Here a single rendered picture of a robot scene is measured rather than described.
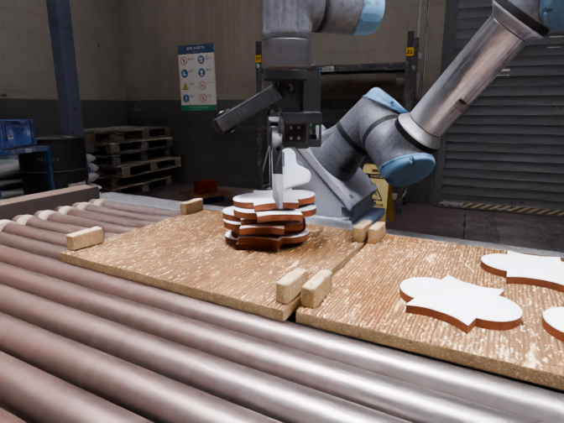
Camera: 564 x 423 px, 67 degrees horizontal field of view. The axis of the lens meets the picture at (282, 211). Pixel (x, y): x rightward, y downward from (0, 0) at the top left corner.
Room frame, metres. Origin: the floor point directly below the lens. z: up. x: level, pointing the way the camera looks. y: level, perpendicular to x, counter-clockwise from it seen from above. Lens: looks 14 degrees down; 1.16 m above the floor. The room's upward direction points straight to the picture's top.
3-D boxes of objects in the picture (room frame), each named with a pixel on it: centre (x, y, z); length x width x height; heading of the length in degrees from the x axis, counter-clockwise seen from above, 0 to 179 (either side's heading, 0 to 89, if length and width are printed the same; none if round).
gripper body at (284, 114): (0.69, -0.02, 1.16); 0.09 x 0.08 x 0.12; 94
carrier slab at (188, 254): (0.70, 0.09, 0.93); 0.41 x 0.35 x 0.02; 61
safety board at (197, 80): (6.29, 1.21, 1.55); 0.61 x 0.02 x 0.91; 67
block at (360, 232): (0.72, -0.14, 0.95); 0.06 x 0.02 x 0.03; 151
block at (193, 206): (0.91, 0.20, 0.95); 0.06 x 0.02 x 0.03; 151
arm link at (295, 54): (0.69, -0.01, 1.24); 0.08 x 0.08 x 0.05
